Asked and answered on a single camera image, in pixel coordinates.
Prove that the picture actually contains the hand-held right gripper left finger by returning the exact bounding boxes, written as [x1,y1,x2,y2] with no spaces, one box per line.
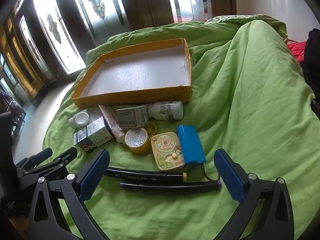
[28,149,110,240]

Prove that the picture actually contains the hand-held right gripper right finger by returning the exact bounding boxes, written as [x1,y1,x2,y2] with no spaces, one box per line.
[214,149,295,240]

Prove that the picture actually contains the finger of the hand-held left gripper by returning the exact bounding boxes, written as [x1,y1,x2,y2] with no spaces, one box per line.
[27,146,78,175]
[15,147,53,172]

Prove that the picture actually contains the white and blue medicine box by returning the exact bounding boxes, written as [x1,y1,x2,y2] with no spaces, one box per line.
[73,117,113,154]

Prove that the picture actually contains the white bottle with red label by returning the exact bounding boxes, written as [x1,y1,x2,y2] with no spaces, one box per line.
[69,111,90,130]

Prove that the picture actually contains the blue battery pack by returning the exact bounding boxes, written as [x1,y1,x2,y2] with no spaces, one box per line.
[176,124,222,181]

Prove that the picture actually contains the black marker with yellow end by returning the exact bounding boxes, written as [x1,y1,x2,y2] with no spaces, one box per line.
[104,168,187,180]

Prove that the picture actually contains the floral hand cream tube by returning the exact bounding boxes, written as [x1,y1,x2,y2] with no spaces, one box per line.
[98,104,125,144]

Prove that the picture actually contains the yellow round tin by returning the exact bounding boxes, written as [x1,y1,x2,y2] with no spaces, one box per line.
[124,127,152,155]

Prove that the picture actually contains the black marker with purple end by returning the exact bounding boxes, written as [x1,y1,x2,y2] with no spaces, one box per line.
[120,180,222,193]

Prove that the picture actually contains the yellow toy game console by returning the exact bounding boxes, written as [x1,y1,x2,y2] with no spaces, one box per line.
[150,131,186,172]

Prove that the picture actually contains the grey medicine box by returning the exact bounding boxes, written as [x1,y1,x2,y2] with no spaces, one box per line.
[116,104,150,128]

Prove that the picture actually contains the yellow cord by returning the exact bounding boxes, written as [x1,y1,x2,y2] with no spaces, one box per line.
[146,122,157,138]

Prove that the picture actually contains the white bottle with green print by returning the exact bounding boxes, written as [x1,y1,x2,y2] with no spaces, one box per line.
[148,101,184,121]

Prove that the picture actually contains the yellow cardboard box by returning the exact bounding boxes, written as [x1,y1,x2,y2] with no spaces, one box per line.
[70,38,192,108]

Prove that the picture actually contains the green blanket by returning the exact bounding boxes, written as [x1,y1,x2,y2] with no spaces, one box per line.
[46,15,316,240]

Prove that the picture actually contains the yellow wooden cabinet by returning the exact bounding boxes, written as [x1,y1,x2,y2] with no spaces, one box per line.
[0,17,40,100]

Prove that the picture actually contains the black bag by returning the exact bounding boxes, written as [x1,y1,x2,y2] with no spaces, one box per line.
[301,29,320,120]

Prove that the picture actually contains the red cloth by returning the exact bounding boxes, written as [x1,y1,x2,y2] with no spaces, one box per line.
[286,39,307,63]

